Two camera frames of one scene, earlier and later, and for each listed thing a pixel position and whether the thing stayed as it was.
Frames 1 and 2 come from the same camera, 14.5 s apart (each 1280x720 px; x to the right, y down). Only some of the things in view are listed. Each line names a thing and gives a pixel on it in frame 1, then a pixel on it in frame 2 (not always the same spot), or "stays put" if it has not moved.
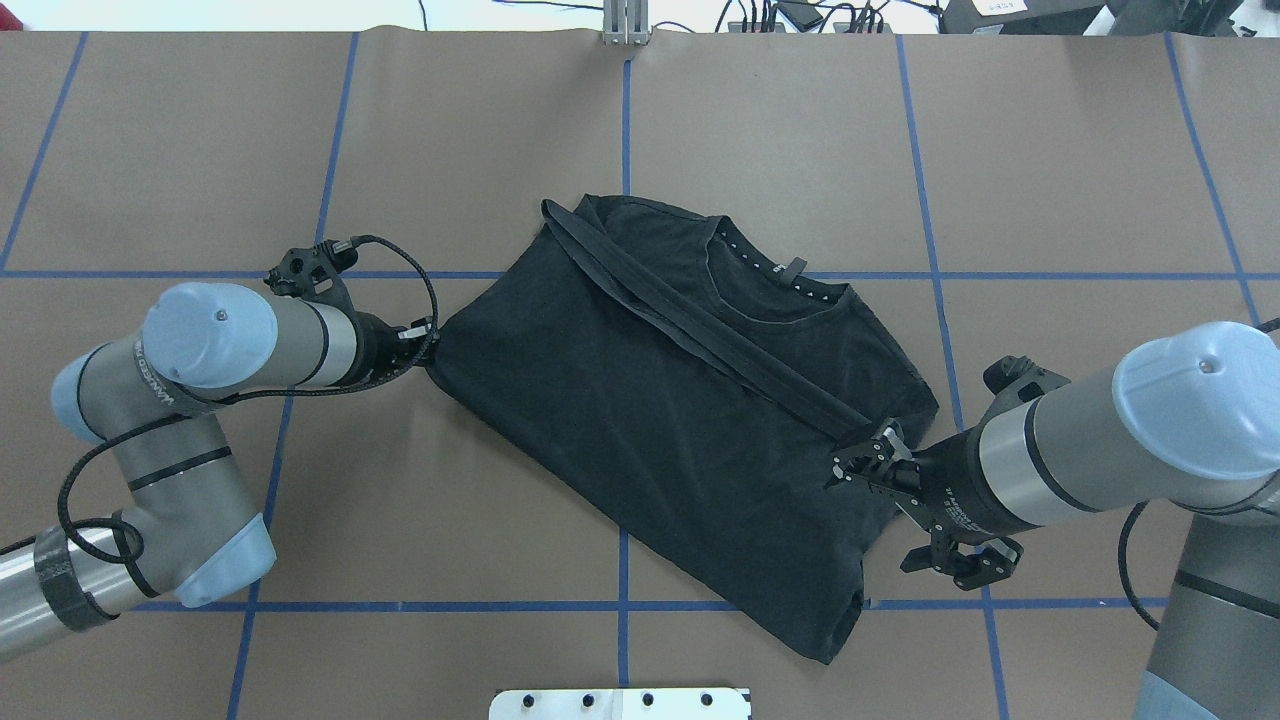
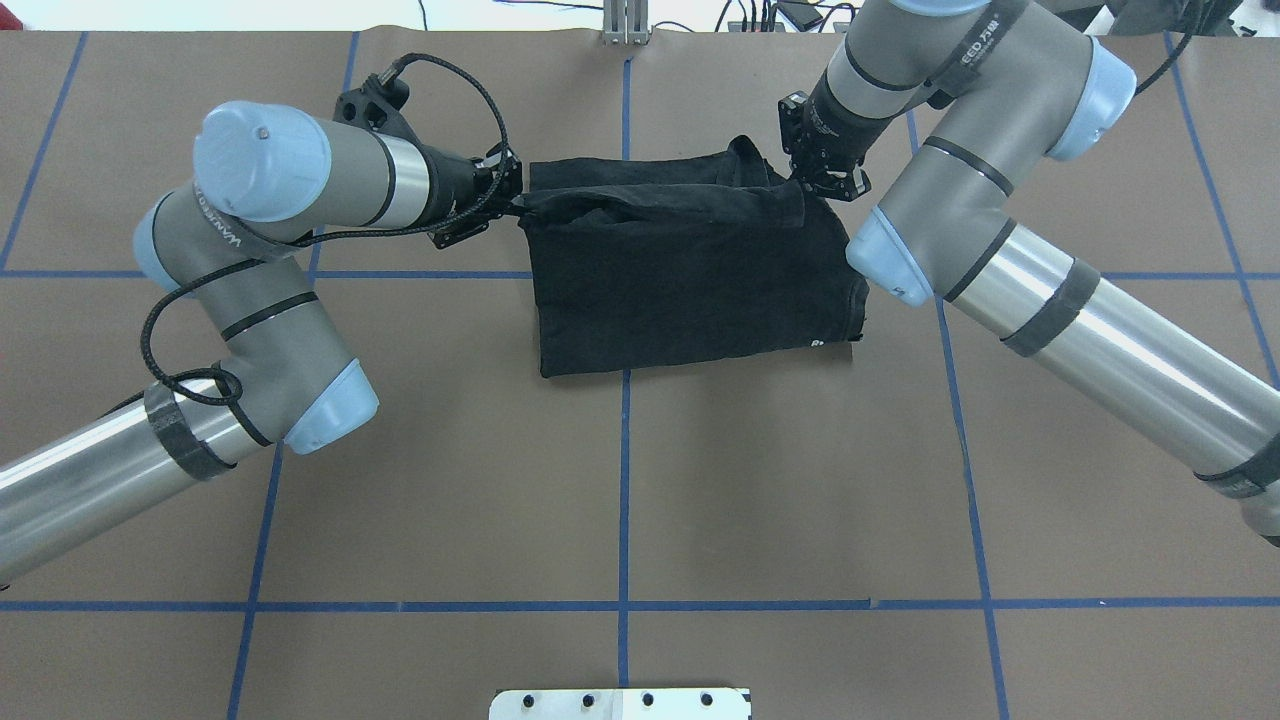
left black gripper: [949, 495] -> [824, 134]
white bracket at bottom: [620, 704] stays put
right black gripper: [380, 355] -> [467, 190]
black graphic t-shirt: [700, 397] -> [650, 261]
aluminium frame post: [626, 22] stays put
